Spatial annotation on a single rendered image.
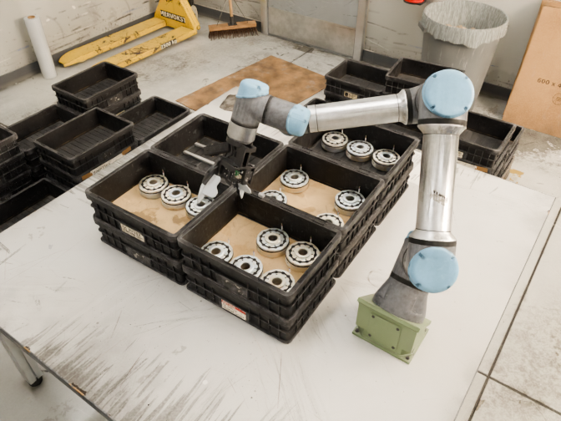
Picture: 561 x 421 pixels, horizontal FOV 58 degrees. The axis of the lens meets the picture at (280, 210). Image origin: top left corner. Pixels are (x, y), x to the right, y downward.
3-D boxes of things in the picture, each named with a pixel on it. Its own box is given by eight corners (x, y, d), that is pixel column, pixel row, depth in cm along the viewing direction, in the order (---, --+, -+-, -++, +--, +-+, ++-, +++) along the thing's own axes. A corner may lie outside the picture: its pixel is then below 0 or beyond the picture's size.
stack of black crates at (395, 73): (453, 137, 332) (471, 71, 302) (433, 162, 311) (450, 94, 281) (393, 118, 350) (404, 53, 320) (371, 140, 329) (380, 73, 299)
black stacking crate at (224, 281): (340, 260, 159) (343, 233, 152) (288, 325, 141) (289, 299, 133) (238, 213, 176) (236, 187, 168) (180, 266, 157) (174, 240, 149)
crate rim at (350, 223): (385, 185, 172) (386, 180, 170) (343, 237, 153) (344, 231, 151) (285, 148, 188) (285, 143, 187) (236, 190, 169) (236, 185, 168)
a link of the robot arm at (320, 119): (448, 83, 143) (275, 105, 148) (458, 75, 132) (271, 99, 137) (452, 124, 144) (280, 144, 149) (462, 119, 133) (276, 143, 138)
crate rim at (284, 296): (343, 237, 153) (344, 231, 151) (289, 304, 134) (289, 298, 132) (236, 191, 169) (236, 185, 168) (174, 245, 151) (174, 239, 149)
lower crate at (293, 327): (338, 282, 166) (341, 257, 159) (288, 349, 148) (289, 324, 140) (240, 235, 183) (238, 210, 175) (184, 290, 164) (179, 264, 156)
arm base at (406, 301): (426, 319, 148) (439, 288, 147) (419, 327, 134) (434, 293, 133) (377, 296, 154) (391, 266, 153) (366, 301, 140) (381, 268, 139)
